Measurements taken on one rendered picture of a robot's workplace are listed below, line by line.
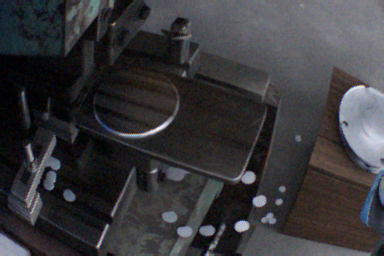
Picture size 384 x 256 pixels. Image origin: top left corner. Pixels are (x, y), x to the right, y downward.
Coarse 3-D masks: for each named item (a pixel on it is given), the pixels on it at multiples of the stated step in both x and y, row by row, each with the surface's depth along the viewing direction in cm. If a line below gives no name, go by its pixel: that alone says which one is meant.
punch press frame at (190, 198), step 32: (0, 0) 54; (32, 0) 53; (64, 0) 51; (96, 0) 60; (0, 32) 59; (32, 32) 57; (64, 32) 55; (0, 64) 116; (0, 96) 110; (160, 192) 99; (192, 192) 99; (128, 224) 94; (160, 224) 95; (192, 224) 102
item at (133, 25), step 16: (112, 0) 74; (128, 0) 78; (144, 0) 81; (112, 16) 75; (128, 16) 78; (144, 16) 81; (112, 32) 75; (128, 32) 77; (80, 48) 75; (96, 48) 78; (112, 48) 78; (48, 64) 80; (64, 64) 79; (80, 64) 78; (112, 64) 80
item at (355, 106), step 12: (348, 96) 150; (360, 96) 151; (372, 96) 152; (348, 108) 147; (360, 108) 148; (372, 108) 148; (348, 120) 145; (360, 120) 145; (372, 120) 145; (348, 132) 142; (360, 132) 142; (372, 132) 142; (348, 144) 139; (360, 144) 140; (372, 144) 140; (360, 156) 137; (372, 156) 137
